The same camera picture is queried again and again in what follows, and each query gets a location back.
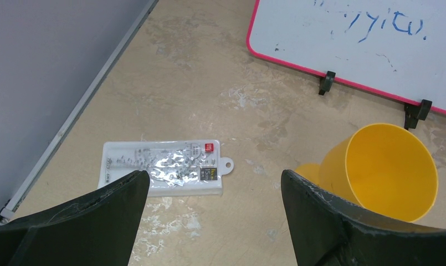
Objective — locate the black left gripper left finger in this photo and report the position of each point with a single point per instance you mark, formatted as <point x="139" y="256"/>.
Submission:
<point x="98" y="228"/>

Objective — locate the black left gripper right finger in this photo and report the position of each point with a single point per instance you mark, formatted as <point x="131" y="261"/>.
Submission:
<point x="328" y="230"/>

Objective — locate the yellow wine glass front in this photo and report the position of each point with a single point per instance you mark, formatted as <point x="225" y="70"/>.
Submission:
<point x="381" y="167"/>

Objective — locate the white plastic packaged item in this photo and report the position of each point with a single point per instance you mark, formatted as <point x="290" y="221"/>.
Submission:
<point x="176" y="168"/>

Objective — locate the red framed whiteboard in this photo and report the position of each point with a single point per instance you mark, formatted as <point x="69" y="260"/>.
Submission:
<point x="393" y="48"/>

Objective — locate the black whiteboard stand foot right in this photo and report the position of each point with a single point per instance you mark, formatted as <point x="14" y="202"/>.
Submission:
<point x="414" y="113"/>

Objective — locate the black whiteboard stand foot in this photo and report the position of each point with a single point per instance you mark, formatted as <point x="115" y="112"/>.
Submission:
<point x="326" y="82"/>
<point x="414" y="113"/>

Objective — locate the black whiteboard stand foot left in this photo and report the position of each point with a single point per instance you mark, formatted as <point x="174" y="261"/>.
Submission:
<point x="326" y="82"/>

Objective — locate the aluminium table edge rail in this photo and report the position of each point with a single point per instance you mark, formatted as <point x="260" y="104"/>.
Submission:
<point x="53" y="56"/>

